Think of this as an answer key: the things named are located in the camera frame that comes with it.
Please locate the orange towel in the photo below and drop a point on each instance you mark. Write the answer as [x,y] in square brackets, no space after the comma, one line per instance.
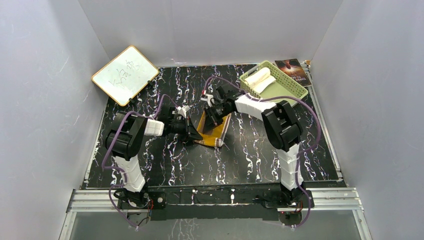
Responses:
[215,137]

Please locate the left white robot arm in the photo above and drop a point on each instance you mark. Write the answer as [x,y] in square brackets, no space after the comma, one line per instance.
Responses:
[124,142]

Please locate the wood framed whiteboard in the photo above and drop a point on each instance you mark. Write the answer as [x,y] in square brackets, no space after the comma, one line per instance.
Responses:
[125,75]

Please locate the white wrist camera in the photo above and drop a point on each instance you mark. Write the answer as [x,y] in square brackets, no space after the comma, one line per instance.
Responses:
[183,110]
[208,98]

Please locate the aluminium frame rail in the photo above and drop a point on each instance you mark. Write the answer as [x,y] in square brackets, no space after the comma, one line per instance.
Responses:
[321,199]

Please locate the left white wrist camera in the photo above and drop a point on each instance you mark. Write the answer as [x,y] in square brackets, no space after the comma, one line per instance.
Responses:
[183,110]

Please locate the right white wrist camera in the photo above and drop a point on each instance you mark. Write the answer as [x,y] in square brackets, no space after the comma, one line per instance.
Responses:
[208,98]

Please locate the dark book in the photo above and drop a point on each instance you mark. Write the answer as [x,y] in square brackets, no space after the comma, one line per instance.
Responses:
[293,69]

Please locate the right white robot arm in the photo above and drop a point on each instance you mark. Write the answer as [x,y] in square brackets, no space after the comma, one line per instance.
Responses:
[283,131]

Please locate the green plastic basket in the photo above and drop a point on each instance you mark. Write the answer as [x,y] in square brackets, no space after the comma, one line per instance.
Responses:
[284,85]

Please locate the white towel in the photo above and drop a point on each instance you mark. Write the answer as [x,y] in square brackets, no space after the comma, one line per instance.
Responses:
[260,80]

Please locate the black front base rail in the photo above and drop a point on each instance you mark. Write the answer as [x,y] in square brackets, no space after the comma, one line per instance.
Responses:
[228,201]

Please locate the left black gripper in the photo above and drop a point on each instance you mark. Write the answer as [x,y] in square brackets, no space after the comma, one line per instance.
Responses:
[189,132]

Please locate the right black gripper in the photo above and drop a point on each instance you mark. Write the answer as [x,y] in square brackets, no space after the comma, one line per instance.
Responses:
[211,120]

